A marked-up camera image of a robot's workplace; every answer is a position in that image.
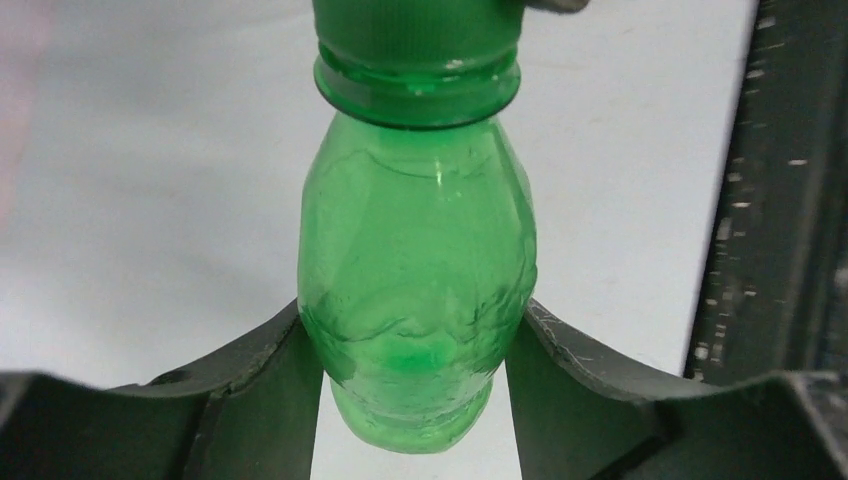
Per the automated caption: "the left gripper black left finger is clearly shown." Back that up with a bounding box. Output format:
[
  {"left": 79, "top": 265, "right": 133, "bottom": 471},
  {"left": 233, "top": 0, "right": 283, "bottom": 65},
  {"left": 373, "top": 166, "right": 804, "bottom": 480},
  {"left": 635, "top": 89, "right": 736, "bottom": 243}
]
[{"left": 1, "top": 304, "right": 323, "bottom": 479}]

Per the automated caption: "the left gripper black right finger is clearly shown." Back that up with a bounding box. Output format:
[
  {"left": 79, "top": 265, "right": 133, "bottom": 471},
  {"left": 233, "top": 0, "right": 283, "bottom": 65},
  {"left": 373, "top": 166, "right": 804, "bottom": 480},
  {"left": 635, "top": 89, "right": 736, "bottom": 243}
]
[{"left": 506, "top": 302, "right": 847, "bottom": 479}]

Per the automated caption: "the green plastic bottle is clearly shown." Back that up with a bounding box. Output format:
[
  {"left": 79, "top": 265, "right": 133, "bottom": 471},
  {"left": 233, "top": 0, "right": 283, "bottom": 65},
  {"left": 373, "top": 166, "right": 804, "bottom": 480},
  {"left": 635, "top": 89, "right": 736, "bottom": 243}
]
[{"left": 297, "top": 46, "right": 537, "bottom": 454}]

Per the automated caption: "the green bottle cap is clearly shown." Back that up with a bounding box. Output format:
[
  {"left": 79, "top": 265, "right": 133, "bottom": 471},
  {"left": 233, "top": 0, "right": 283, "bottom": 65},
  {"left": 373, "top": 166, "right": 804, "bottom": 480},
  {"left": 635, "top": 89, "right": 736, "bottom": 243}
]
[{"left": 312, "top": 0, "right": 524, "bottom": 71}]

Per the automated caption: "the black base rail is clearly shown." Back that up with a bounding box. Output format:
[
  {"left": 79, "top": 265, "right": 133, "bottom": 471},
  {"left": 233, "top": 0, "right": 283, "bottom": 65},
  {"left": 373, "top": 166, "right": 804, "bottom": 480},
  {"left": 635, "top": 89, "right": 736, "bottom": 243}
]
[{"left": 684, "top": 1, "right": 847, "bottom": 385}]

